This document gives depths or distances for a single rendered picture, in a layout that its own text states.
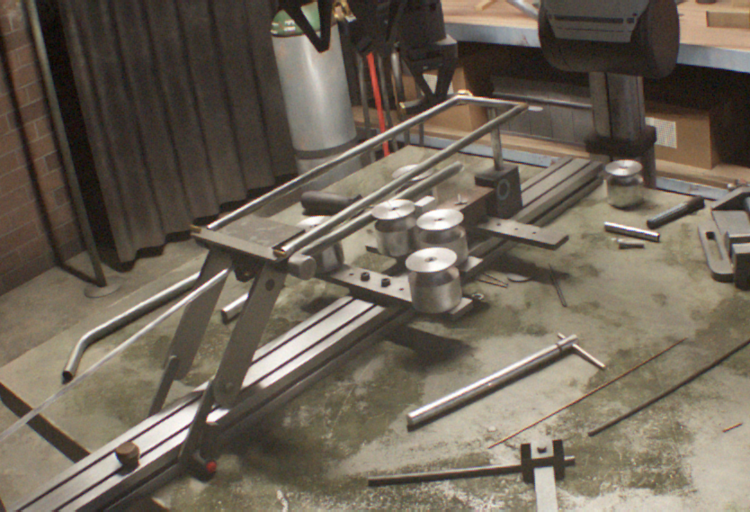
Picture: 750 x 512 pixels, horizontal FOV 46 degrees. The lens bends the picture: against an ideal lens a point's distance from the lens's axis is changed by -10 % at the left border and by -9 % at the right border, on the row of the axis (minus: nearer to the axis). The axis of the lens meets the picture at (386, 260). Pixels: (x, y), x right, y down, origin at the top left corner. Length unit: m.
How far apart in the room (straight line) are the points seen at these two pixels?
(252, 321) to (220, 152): 2.89
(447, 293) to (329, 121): 2.01
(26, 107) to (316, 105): 1.30
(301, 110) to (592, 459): 2.22
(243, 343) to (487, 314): 0.28
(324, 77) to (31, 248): 1.49
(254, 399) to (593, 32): 0.87
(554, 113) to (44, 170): 2.03
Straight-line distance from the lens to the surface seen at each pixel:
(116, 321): 1.14
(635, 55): 1.51
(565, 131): 2.63
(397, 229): 1.05
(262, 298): 0.85
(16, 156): 3.68
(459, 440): 0.83
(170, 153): 3.53
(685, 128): 2.43
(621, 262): 1.09
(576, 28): 1.53
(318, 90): 2.87
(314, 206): 1.31
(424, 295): 0.93
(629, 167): 1.23
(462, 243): 1.01
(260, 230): 0.89
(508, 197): 1.14
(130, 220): 3.54
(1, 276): 3.74
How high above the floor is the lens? 1.38
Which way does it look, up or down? 26 degrees down
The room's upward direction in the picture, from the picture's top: 10 degrees counter-clockwise
